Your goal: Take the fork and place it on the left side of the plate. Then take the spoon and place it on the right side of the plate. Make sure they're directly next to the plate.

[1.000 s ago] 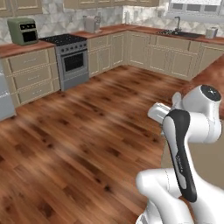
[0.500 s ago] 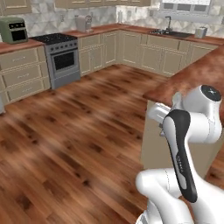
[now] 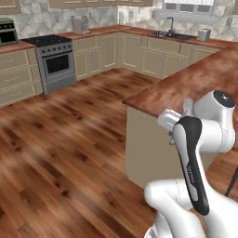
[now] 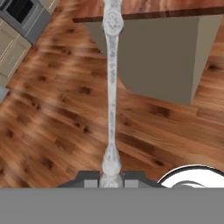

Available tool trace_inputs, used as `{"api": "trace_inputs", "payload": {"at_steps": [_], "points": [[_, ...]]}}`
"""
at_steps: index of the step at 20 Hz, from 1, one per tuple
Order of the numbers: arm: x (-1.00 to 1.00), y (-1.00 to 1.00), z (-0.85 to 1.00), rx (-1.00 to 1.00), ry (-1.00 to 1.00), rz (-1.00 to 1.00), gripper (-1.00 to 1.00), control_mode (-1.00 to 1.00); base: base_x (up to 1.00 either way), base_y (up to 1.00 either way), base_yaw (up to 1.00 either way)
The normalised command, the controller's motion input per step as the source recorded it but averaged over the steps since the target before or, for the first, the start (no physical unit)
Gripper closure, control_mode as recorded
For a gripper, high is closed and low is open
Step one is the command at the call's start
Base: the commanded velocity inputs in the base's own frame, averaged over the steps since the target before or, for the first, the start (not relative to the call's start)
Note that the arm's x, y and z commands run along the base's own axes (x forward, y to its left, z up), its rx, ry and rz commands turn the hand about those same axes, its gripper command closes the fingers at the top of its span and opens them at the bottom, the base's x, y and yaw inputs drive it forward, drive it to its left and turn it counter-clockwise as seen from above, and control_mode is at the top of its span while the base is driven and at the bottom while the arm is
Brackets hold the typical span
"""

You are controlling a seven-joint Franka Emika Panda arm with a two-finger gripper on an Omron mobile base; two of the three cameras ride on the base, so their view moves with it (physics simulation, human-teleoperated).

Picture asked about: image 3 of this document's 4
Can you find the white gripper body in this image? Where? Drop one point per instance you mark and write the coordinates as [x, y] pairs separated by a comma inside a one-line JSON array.
[[168, 119]]

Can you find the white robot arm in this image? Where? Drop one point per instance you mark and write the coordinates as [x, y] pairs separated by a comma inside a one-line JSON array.
[[217, 127]]

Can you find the pale grey spoon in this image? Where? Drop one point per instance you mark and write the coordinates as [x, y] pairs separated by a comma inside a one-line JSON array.
[[187, 104]]

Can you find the beige island cupboard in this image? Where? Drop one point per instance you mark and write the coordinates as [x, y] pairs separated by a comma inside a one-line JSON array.
[[145, 148]]

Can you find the beige cupboard run under sink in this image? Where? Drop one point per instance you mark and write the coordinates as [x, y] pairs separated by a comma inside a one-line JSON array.
[[155, 57]]

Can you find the thin black rod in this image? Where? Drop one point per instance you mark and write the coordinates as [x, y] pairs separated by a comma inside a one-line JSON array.
[[231, 181]]

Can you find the dark sink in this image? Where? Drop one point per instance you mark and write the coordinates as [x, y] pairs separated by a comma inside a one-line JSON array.
[[172, 35]]

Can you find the pale grey toaster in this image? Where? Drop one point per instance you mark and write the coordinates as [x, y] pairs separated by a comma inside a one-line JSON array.
[[203, 34]]

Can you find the dark tap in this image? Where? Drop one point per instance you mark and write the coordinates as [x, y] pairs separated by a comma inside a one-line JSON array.
[[171, 24]]

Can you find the beige door cupboard run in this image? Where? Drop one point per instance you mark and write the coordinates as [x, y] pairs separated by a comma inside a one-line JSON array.
[[93, 55]]

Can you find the white paper roll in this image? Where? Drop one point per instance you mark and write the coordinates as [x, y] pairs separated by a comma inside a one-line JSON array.
[[121, 18]]

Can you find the white window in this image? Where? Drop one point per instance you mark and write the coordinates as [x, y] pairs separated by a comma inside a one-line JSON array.
[[189, 6]]

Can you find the grey pot with tools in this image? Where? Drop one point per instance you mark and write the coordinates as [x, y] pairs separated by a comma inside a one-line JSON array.
[[85, 24]]

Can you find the grey oven with black hob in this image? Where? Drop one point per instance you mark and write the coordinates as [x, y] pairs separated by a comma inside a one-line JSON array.
[[55, 62]]

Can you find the grey jug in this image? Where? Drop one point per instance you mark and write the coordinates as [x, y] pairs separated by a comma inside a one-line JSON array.
[[76, 24]]

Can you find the beige drawer cupboard run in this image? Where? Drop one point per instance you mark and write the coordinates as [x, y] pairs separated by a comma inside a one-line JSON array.
[[17, 77]]

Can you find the beige wall cupboards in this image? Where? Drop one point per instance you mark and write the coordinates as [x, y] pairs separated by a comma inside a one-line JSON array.
[[93, 3]]

